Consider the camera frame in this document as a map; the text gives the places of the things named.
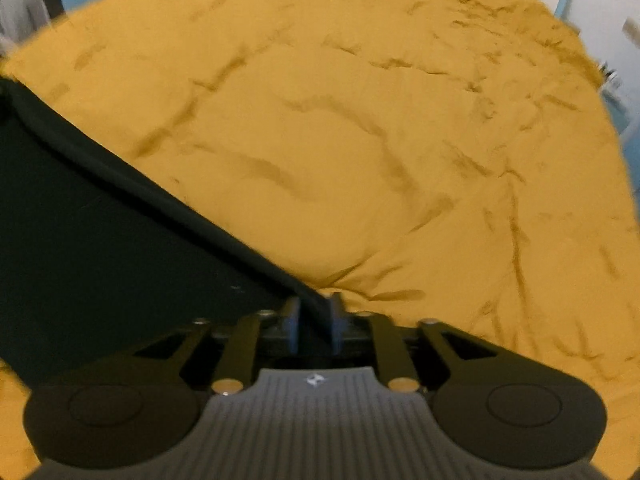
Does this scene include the black pants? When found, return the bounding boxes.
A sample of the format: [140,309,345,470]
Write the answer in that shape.
[1,79,331,387]

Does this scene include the mustard yellow bedspread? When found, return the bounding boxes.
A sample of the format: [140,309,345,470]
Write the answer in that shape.
[2,0,639,479]

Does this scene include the blue nightstand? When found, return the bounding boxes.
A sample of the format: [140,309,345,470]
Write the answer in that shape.
[598,62,634,136]

